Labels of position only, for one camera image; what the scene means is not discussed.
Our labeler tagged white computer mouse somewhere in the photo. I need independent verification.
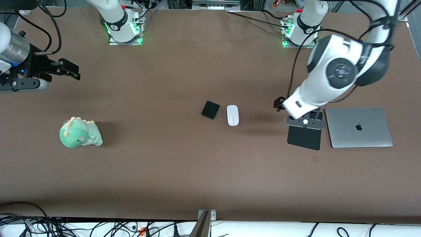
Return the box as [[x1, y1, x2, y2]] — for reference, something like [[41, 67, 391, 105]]
[[227, 105, 239, 126]]

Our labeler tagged small black square box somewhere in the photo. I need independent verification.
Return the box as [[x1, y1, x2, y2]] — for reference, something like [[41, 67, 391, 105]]
[[201, 101, 220, 120]]

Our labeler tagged black mouse pad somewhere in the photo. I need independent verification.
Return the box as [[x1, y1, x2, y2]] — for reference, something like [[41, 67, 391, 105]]
[[287, 125, 322, 151]]

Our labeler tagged silver closed laptop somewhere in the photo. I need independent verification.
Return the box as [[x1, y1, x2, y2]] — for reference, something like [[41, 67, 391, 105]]
[[325, 107, 394, 148]]

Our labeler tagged green dinosaur plush toy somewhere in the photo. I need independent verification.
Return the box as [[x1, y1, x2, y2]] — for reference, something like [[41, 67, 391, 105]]
[[59, 117, 103, 148]]

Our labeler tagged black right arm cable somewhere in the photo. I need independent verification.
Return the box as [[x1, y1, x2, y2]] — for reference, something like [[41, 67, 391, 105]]
[[10, 0, 67, 55]]

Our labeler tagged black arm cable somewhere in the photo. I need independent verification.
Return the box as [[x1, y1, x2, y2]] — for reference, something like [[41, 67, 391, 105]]
[[287, 28, 372, 99], [10, 0, 67, 55]]

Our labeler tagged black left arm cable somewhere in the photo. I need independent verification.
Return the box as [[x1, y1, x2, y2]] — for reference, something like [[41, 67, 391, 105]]
[[287, 28, 372, 99]]

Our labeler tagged black cable across table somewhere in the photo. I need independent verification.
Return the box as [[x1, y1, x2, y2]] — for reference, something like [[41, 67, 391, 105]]
[[227, 11, 290, 29]]

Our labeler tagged black looped floor cable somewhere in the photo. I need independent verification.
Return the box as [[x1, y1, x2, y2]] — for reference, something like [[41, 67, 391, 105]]
[[0, 201, 50, 218]]

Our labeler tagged aluminium profile post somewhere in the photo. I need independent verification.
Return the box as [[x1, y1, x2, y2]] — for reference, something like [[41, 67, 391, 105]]
[[190, 210, 216, 237]]

